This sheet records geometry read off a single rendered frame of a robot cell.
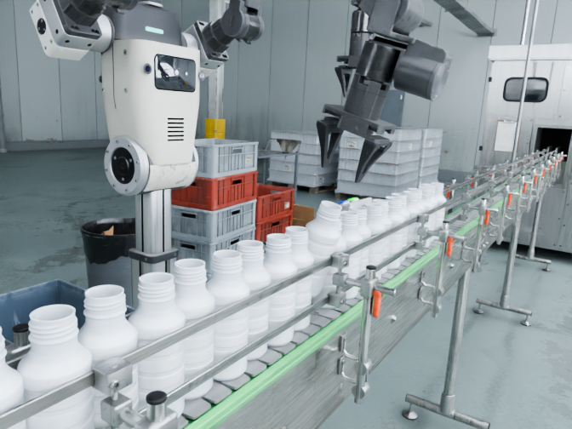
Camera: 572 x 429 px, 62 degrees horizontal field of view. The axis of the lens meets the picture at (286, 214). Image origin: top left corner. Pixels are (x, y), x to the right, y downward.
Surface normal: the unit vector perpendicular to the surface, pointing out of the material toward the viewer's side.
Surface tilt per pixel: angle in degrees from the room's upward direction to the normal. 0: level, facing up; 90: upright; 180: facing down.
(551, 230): 90
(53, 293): 90
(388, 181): 90
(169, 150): 90
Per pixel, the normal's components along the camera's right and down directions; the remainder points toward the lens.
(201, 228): -0.44, 0.17
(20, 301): 0.84, 0.16
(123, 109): -0.55, 0.33
